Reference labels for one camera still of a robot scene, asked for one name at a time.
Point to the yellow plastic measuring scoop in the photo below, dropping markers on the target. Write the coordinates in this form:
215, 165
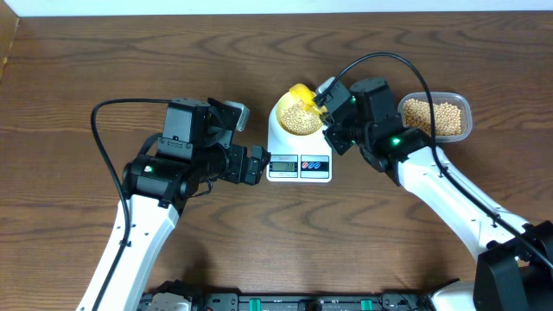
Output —
305, 98

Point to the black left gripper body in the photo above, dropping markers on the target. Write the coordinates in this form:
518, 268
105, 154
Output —
232, 170

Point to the yellow plastic bowl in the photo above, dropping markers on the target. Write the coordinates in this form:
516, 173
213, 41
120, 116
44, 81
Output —
284, 102

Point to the soybeans in bowl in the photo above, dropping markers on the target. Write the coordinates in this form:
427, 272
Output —
299, 122

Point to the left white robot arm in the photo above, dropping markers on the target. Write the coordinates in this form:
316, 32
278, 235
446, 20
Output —
194, 148

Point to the white digital kitchen scale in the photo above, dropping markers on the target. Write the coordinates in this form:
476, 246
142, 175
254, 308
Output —
296, 158

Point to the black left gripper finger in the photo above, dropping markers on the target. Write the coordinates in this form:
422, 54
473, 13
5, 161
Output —
261, 155
253, 173

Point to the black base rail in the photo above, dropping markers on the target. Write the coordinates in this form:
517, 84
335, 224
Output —
179, 295

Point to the soybeans in container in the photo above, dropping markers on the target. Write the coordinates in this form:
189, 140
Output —
447, 117

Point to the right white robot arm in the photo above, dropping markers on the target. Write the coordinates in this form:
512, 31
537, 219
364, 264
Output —
514, 257

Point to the clear plastic bean container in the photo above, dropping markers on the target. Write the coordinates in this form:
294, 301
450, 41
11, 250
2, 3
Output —
440, 98

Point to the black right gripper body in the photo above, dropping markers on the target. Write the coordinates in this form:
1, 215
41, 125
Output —
341, 138

